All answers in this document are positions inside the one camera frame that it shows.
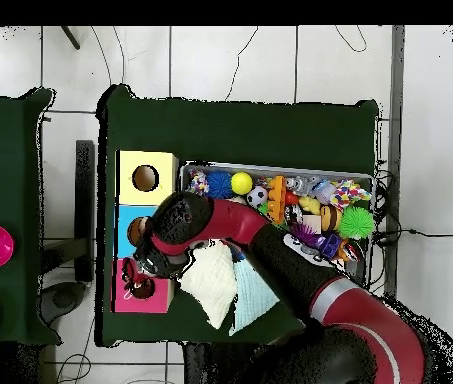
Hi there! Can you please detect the cream yellow waffle cloth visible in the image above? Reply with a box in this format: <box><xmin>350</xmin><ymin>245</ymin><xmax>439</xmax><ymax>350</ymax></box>
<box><xmin>177</xmin><ymin>239</ymin><xmax>239</xmax><ymax>329</ymax></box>

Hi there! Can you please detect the mint green waffle cloth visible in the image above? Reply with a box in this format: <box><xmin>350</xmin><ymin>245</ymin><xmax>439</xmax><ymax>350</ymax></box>
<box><xmin>228</xmin><ymin>257</ymin><xmax>282</xmax><ymax>337</ymax></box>

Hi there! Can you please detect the orange striped tiger plush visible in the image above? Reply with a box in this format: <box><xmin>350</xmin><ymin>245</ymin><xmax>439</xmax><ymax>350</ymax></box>
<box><xmin>121</xmin><ymin>257</ymin><xmax>157</xmax><ymax>301</ymax></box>

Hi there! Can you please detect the wooden box with three holes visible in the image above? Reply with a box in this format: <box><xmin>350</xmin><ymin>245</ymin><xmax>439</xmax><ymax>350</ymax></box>
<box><xmin>112</xmin><ymin>149</ymin><xmax>181</xmax><ymax>315</ymax></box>

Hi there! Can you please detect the clear mesh bin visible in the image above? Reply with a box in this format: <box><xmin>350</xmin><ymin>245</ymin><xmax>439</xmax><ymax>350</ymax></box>
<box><xmin>173</xmin><ymin>163</ymin><xmax>375</xmax><ymax>296</ymax></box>

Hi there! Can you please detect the blue spiky rubber ball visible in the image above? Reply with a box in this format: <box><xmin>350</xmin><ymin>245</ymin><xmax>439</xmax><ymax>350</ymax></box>
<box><xmin>206</xmin><ymin>170</ymin><xmax>234</xmax><ymax>200</ymax></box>

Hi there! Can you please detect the yellow ball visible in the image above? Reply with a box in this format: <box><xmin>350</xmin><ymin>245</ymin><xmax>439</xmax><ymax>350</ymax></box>
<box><xmin>230</xmin><ymin>171</ymin><xmax>255</xmax><ymax>196</ymax></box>

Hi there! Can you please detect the small soccer ball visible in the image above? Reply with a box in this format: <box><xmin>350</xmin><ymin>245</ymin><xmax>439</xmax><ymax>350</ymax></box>
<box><xmin>246</xmin><ymin>186</ymin><xmax>269</xmax><ymax>209</ymax></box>

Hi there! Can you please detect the purple spiky monster toy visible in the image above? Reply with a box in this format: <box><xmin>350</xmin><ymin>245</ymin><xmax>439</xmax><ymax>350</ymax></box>
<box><xmin>292</xmin><ymin>223</ymin><xmax>321</xmax><ymax>249</ymax></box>

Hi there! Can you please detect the dark green tablecloth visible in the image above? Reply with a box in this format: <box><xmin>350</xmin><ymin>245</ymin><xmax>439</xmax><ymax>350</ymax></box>
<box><xmin>95</xmin><ymin>83</ymin><xmax>381</xmax><ymax>349</ymax></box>

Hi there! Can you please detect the green spiky rubber ball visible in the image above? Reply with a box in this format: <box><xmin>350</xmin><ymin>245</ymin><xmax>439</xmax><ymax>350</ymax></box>
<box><xmin>338</xmin><ymin>206</ymin><xmax>377</xmax><ymax>241</ymax></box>

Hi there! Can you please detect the green covered side table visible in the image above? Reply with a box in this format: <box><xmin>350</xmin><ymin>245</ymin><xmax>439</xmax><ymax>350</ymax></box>
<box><xmin>0</xmin><ymin>86</ymin><xmax>57</xmax><ymax>347</ymax></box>

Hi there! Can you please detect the colourful rope knot toy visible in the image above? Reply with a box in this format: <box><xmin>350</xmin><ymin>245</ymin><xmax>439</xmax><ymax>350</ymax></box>
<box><xmin>187</xmin><ymin>170</ymin><xmax>210</xmax><ymax>197</ymax></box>

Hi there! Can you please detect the black cable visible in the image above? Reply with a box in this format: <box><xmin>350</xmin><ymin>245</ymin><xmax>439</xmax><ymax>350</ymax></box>
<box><xmin>369</xmin><ymin>226</ymin><xmax>453</xmax><ymax>243</ymax></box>

